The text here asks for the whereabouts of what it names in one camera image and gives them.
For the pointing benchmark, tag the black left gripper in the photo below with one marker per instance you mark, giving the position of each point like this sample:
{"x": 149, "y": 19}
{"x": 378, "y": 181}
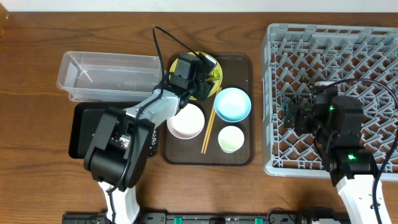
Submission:
{"x": 202, "y": 83}

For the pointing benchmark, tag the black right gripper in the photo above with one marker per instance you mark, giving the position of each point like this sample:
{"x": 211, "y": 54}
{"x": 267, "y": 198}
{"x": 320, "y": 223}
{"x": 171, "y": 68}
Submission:
{"x": 292, "y": 115}

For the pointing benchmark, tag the yellow plate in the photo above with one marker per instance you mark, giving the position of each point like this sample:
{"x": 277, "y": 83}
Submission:
{"x": 216, "y": 84}

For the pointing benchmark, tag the pink bowl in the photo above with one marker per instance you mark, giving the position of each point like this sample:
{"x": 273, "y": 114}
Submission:
{"x": 187, "y": 123}

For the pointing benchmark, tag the light blue bowl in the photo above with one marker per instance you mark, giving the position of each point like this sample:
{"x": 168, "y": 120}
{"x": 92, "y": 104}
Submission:
{"x": 232, "y": 105}

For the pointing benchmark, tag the pale green cup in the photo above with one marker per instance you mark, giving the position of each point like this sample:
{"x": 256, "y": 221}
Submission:
{"x": 230, "y": 139}

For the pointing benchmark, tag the green orange snack wrapper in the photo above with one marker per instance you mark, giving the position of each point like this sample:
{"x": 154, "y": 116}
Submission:
{"x": 214, "y": 76}

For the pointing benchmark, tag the cooked rice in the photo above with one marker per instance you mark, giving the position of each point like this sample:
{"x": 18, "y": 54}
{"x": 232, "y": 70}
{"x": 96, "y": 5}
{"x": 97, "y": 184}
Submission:
{"x": 125, "y": 140}

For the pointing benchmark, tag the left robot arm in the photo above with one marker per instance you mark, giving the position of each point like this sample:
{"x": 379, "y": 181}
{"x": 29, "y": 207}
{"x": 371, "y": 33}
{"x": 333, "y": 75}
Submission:
{"x": 118, "y": 151}

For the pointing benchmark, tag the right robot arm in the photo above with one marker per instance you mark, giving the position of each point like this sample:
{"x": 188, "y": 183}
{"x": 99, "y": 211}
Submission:
{"x": 335, "y": 121}

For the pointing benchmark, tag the grey dishwasher rack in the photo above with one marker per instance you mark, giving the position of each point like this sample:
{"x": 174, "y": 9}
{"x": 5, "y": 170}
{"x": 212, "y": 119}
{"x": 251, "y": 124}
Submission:
{"x": 296, "y": 56}

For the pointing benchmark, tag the dark brown tray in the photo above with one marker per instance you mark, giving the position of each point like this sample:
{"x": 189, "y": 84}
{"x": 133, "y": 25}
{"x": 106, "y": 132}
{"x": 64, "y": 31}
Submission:
{"x": 237, "y": 73}

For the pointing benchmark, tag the clear plastic bin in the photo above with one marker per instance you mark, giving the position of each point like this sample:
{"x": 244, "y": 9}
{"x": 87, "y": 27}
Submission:
{"x": 97, "y": 76}

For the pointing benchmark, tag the black plastic bin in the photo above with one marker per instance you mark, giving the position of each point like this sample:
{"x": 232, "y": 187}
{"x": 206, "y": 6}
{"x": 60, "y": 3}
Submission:
{"x": 85, "y": 121}

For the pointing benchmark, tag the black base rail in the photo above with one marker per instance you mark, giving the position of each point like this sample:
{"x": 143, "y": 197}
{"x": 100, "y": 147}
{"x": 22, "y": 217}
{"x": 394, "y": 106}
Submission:
{"x": 274, "y": 216}

